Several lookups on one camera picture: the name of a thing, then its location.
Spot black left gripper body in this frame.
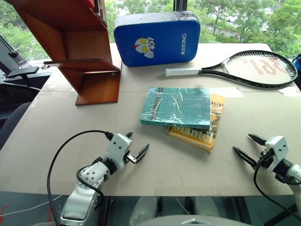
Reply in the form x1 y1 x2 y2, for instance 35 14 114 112
123 151 140 165

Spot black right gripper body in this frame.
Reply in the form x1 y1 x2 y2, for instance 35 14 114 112
255 146 276 170

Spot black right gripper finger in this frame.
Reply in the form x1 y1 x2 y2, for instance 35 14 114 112
232 145 259 170
247 133 268 146

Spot yellow paperback book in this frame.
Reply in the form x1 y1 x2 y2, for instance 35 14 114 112
166 93 226 153

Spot red-brown wooden shelf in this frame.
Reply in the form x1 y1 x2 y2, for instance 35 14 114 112
4 0 121 107

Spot teal book in plastic wrap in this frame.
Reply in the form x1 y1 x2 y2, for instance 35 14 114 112
140 87 212 130

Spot grey curved housing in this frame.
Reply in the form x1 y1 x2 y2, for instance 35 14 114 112
138 215 256 226

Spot black tennis racket white grip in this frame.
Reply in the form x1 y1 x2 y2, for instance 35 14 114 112
165 50 298 89

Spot blue object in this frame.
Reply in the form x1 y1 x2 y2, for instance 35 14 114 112
292 53 301 72

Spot blue RXIONG kick pad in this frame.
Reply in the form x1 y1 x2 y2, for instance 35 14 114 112
113 11 201 68

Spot black office chair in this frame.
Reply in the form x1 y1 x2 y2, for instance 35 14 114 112
0 66 41 151

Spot black slanted metal bar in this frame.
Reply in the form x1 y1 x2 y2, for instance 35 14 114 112
0 34 31 68

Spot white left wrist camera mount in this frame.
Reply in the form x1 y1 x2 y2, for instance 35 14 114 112
106 133 133 170

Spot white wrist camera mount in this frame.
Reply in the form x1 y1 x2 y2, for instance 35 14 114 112
264 135 288 172
106 133 133 170

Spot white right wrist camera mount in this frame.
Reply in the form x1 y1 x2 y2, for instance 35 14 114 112
264 135 288 172

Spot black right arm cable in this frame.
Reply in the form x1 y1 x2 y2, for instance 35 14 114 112
253 150 301 221

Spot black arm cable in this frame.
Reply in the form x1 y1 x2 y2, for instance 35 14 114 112
47 130 115 226
253 150 301 221

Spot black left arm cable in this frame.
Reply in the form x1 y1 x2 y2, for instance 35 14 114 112
47 130 115 226

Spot thin white floor cable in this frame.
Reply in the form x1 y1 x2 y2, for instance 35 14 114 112
0 194 63 217

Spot black window post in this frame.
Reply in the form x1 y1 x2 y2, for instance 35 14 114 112
173 0 189 13

